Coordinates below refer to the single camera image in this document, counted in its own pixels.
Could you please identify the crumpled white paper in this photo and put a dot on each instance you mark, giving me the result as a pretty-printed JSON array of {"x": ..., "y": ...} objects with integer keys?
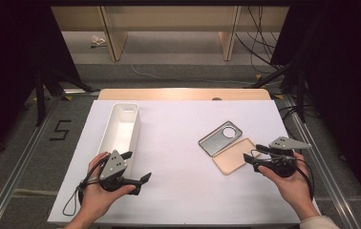
[{"x": 98, "y": 40}]

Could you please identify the white rectangular plastic bin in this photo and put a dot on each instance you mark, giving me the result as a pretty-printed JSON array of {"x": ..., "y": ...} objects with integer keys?
[{"x": 121, "y": 127}]

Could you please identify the person's left hand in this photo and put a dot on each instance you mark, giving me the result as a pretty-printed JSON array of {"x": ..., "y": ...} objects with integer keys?
[{"x": 95, "y": 198}]

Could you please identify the person's right hand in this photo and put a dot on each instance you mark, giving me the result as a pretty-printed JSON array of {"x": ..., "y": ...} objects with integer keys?
[{"x": 296, "y": 191}]

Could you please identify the beige rectangular box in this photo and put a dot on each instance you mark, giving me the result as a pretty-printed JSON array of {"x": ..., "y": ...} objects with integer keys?
[{"x": 232, "y": 157}]

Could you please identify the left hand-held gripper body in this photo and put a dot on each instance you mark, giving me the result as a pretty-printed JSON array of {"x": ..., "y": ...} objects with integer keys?
[{"x": 113, "y": 165}]

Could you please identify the metal floor rail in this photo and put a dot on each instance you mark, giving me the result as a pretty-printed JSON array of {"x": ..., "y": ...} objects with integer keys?
[
  {"x": 325, "y": 168},
  {"x": 13, "y": 181}
]

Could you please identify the yellow floor tape piece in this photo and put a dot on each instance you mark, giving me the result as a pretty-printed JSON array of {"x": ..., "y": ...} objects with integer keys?
[
  {"x": 258, "y": 76},
  {"x": 67, "y": 98},
  {"x": 278, "y": 96}
]

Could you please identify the black curtain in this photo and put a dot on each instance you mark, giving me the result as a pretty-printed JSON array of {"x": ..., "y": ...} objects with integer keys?
[
  {"x": 344, "y": 79},
  {"x": 10, "y": 63}
]

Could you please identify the white table mat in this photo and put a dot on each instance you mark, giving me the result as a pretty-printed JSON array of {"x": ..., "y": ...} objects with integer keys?
[{"x": 175, "y": 152}]

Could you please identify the beige wooden shelf unit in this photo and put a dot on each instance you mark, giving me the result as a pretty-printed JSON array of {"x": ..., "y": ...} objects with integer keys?
[{"x": 169, "y": 19}]

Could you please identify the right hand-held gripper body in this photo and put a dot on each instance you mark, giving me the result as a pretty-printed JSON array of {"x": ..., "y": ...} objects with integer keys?
[{"x": 280, "y": 162}]

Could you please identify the light wooden table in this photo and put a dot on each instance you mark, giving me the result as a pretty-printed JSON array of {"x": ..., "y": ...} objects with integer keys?
[{"x": 181, "y": 94}]

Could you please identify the black metal stand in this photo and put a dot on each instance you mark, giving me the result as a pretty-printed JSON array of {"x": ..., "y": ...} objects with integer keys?
[
  {"x": 299, "y": 92},
  {"x": 41, "y": 95}
]

